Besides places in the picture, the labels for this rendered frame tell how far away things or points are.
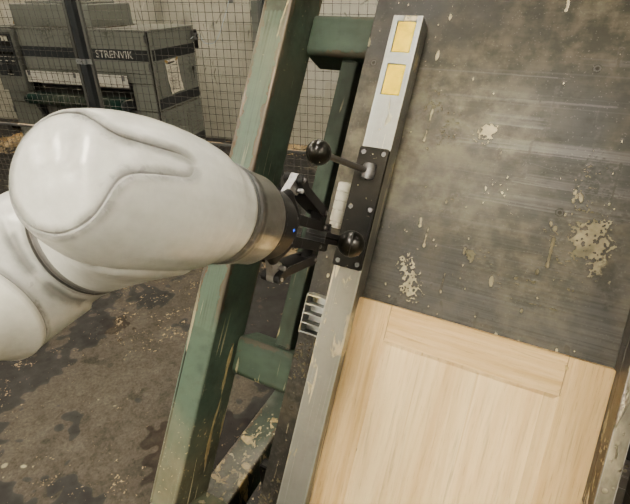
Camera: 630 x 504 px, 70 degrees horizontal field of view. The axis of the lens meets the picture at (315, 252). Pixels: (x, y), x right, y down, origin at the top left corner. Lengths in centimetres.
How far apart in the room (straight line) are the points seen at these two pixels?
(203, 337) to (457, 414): 46
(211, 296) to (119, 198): 60
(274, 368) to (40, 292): 59
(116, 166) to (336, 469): 67
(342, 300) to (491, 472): 33
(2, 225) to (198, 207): 15
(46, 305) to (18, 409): 234
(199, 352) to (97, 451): 153
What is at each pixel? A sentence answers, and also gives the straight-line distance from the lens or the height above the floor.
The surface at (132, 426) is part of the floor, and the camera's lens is 240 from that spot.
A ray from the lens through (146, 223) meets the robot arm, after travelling 28.
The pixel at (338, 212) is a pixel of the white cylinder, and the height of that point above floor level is 142.
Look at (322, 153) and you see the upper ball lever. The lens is 66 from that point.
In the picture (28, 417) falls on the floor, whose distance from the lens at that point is 265.
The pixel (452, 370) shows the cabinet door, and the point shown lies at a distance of 75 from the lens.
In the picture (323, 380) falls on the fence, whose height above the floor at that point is 119.
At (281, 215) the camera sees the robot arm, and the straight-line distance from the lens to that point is 41.
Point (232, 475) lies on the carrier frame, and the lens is 117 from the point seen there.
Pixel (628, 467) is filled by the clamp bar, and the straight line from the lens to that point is 76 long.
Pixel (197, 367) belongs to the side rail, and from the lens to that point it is 89.
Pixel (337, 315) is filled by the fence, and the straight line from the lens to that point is 75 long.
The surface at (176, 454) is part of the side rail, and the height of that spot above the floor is 100.
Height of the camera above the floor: 175
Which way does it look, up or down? 30 degrees down
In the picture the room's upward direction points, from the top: straight up
